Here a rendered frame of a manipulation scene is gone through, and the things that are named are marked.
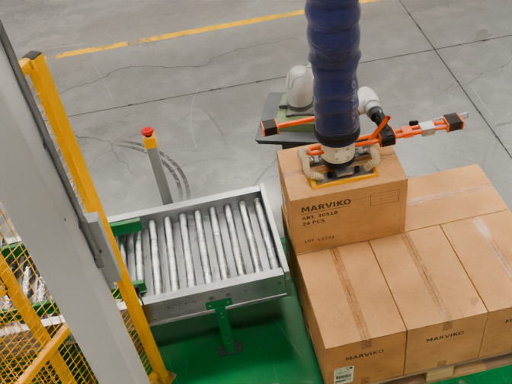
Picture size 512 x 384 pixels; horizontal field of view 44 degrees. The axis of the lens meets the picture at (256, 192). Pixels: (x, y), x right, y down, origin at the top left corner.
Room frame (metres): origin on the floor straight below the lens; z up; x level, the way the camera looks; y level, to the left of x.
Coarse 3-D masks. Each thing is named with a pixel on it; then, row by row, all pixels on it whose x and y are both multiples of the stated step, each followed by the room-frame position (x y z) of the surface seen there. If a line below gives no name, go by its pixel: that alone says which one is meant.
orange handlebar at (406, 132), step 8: (296, 120) 2.71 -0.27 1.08; (304, 120) 2.70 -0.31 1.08; (312, 120) 2.71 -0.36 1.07; (440, 120) 2.52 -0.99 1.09; (408, 128) 2.50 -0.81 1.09; (416, 128) 2.50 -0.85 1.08; (440, 128) 2.47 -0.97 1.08; (360, 136) 2.50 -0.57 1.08; (368, 136) 2.49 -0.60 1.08; (376, 136) 2.49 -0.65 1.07; (400, 136) 2.45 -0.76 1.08; (408, 136) 2.46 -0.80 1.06; (360, 144) 2.44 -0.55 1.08; (368, 144) 2.44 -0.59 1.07; (312, 152) 2.43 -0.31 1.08; (320, 152) 2.43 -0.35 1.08
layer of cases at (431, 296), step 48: (432, 192) 2.56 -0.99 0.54; (480, 192) 2.50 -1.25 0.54; (288, 240) 2.49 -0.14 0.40; (384, 240) 2.26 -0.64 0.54; (432, 240) 2.20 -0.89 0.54; (480, 240) 2.15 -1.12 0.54; (336, 288) 1.99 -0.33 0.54; (384, 288) 1.94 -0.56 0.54; (432, 288) 1.90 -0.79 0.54; (480, 288) 1.85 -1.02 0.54; (336, 336) 1.71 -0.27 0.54; (384, 336) 1.67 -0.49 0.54; (432, 336) 1.69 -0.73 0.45; (480, 336) 1.71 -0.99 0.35
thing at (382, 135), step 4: (392, 128) 2.50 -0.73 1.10; (380, 132) 2.50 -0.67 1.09; (384, 132) 2.49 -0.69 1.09; (392, 132) 2.48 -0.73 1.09; (380, 136) 2.45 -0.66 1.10; (384, 136) 2.46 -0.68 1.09; (388, 136) 2.45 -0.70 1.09; (392, 136) 2.44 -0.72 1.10; (380, 140) 2.44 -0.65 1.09; (384, 140) 2.43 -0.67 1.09; (388, 140) 2.43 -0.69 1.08; (392, 140) 2.44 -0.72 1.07; (380, 144) 2.44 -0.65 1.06; (384, 144) 2.43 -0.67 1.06; (388, 144) 2.43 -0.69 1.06; (392, 144) 2.43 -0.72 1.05
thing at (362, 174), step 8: (352, 168) 2.39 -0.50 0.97; (360, 168) 2.38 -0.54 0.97; (328, 176) 2.35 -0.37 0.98; (336, 176) 2.36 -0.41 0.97; (344, 176) 2.35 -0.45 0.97; (352, 176) 2.34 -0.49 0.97; (360, 176) 2.33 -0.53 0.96; (368, 176) 2.33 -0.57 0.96; (376, 176) 2.33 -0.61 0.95; (312, 184) 2.33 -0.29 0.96; (320, 184) 2.32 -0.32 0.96; (328, 184) 2.31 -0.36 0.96; (336, 184) 2.31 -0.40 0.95
